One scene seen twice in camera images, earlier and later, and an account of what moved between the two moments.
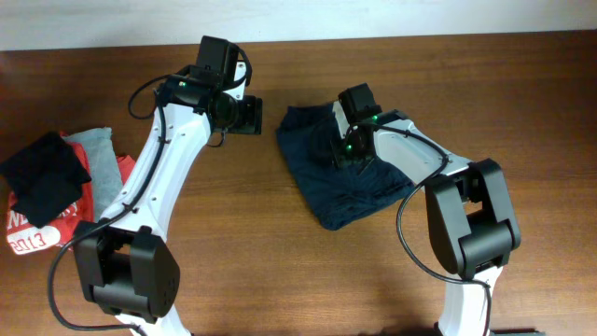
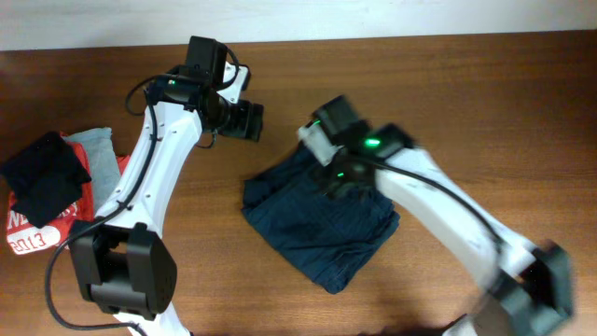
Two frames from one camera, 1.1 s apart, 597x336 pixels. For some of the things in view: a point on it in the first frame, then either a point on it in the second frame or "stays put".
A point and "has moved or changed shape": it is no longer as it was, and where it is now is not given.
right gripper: (341, 160) to (328, 184)
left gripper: (252, 119) stays put
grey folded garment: (106, 175) stays put
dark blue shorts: (334, 193) has moved or changed shape
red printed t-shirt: (24, 237) stays put
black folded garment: (46, 179) stays put
